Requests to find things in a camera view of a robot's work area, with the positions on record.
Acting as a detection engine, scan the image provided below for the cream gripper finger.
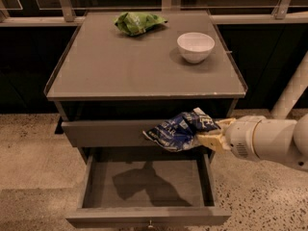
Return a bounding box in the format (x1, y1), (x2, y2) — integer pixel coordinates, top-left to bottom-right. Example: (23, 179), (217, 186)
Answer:
(196, 133), (231, 152)
(216, 117), (236, 130)

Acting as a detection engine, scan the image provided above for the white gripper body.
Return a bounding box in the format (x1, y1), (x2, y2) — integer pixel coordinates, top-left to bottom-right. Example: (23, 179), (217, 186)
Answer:
(225, 115), (266, 162)

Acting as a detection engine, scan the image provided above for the blue chip bag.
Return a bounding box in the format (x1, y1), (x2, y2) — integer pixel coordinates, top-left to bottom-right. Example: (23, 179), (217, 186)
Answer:
(142, 108), (220, 152)

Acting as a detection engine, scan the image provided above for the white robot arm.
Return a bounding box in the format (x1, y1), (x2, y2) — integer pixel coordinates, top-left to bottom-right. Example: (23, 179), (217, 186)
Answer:
(196, 53), (308, 171)

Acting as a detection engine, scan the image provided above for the grey drawer cabinet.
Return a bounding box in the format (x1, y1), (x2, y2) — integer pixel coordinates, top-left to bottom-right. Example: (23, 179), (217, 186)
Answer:
(43, 11), (249, 229)

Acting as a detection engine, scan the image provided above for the closed grey top drawer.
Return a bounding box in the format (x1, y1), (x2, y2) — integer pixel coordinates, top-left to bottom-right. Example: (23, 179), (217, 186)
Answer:
(62, 119), (162, 148)

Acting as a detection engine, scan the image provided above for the open grey middle drawer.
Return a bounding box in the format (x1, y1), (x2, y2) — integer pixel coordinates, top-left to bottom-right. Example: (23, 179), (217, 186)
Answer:
(66, 146), (230, 228)

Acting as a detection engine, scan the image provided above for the brass middle drawer knob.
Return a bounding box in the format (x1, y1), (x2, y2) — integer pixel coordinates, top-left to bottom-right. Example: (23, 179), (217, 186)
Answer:
(147, 220), (155, 229)

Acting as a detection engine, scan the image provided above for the green chip bag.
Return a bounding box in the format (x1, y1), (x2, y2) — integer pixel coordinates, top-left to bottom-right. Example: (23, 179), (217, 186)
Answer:
(115, 12), (167, 37)

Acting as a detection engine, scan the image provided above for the white ceramic bowl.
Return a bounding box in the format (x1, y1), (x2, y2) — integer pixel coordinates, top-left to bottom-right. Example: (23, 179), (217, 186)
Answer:
(177, 32), (216, 64)

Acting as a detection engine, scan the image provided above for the metal railing with glass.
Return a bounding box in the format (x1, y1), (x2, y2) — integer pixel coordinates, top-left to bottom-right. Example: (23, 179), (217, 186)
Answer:
(0, 0), (308, 27)

